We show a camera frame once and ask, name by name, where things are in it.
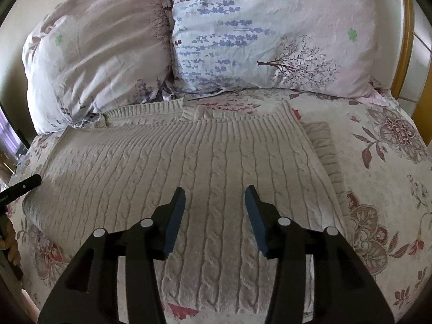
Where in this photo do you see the pink floral pillow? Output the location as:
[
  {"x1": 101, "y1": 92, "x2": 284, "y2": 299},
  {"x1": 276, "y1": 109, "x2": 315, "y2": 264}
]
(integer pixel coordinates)
[{"x1": 22, "y1": 0, "x2": 173, "y2": 135}]

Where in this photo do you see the white lavender-print pillow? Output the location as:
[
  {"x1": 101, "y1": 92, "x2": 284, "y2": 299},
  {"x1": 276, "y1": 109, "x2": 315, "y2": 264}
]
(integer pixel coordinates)
[{"x1": 154, "y1": 0, "x2": 386, "y2": 99}]

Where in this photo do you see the floral bed sheet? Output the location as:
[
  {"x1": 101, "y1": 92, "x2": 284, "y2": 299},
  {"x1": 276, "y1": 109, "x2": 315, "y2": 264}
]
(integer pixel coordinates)
[{"x1": 9, "y1": 89, "x2": 431, "y2": 323}]

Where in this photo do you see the wooden headboard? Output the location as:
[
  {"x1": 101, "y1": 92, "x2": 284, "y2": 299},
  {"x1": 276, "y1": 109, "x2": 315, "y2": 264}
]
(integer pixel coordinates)
[{"x1": 391, "y1": 0, "x2": 431, "y2": 144}]

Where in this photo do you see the person's left hand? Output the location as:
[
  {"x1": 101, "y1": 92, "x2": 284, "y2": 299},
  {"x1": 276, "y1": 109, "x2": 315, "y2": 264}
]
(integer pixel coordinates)
[{"x1": 0, "y1": 219, "x2": 21, "y2": 265}]

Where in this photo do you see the beige cable-knit sweater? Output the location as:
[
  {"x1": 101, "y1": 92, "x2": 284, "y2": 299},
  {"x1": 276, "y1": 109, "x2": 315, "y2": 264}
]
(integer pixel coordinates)
[{"x1": 23, "y1": 102, "x2": 346, "y2": 314}]

